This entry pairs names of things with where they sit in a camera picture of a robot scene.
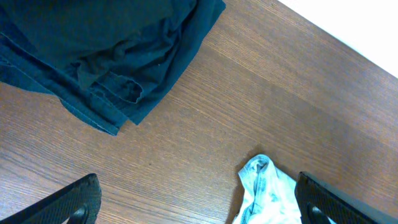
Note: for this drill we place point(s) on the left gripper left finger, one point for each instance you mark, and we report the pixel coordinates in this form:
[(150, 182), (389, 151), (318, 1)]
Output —
[(78, 202)]

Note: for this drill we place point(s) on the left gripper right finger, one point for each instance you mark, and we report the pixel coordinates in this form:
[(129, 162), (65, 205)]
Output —
[(321, 203)]

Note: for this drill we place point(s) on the light blue t-shirt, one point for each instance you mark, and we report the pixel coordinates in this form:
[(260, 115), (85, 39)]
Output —
[(269, 195)]

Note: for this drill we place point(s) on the folded dark navy garment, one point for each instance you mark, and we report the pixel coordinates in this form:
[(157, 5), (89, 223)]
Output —
[(107, 61)]

